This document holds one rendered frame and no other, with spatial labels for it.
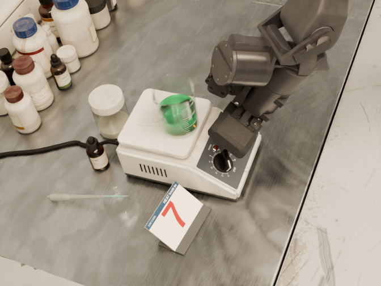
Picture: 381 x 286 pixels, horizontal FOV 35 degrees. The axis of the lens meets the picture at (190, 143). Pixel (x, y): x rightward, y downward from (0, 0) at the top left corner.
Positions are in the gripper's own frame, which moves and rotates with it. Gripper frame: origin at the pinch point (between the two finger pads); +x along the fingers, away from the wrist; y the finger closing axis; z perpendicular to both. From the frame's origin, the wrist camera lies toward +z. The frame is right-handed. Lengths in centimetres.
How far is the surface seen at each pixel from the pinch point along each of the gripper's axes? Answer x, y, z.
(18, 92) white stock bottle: 19.7, 9.3, 32.0
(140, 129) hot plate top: 7.3, 8.0, 11.2
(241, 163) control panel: 4.0, 3.4, -4.4
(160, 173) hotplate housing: 9.8, 10.5, 4.4
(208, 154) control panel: 4.0, 6.0, 0.5
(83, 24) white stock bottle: 19.6, -10.8, 33.5
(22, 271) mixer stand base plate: 19.2, 32.8, 11.5
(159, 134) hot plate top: 5.6, 7.7, 8.3
